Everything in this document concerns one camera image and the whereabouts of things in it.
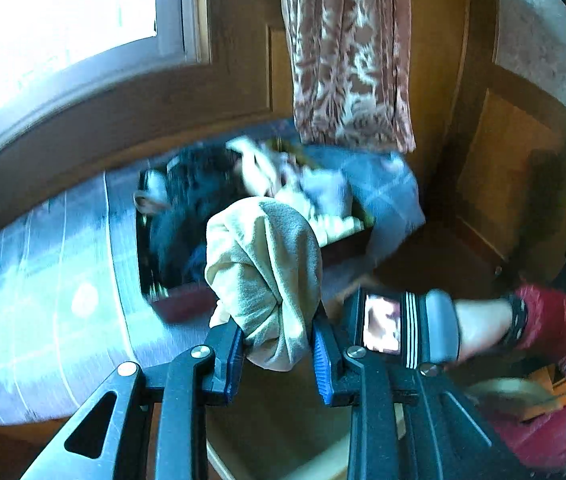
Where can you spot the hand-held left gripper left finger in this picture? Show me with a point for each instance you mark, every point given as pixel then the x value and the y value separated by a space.
pixel 230 365

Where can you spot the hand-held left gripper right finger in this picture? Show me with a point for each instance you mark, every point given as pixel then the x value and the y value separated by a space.
pixel 323 365

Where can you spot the red tin box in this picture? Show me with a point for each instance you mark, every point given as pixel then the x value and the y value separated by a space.
pixel 183 305

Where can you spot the wooden drawer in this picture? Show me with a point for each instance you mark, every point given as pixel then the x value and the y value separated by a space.
pixel 273 435

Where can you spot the cream towelling sock bundle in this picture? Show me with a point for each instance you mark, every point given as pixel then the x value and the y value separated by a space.
pixel 263 270

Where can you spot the black fuzzy sock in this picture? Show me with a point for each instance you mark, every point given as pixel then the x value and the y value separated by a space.
pixel 173 245

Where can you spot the black fluffy sock bundle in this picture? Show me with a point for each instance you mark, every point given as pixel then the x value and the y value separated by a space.
pixel 203 175

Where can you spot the person's right hand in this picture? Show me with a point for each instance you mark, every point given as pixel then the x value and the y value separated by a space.
pixel 483 327

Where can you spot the pale round rim object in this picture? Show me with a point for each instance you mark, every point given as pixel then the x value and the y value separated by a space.
pixel 508 390

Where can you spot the person's red jacket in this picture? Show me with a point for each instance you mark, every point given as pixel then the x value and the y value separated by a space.
pixel 553 440

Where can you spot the blue checked cloth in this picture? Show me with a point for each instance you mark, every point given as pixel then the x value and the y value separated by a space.
pixel 63 260

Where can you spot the brown patterned curtain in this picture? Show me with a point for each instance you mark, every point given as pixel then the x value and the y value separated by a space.
pixel 348 60

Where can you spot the window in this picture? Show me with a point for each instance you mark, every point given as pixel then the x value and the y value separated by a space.
pixel 63 25

